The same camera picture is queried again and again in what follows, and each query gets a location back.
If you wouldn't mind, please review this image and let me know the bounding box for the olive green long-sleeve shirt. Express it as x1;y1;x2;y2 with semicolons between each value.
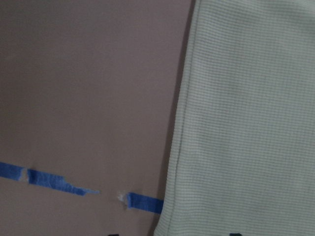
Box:
154;0;315;236

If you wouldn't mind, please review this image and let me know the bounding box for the blue tape line crosswise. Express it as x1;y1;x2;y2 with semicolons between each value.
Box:
0;162;163;214

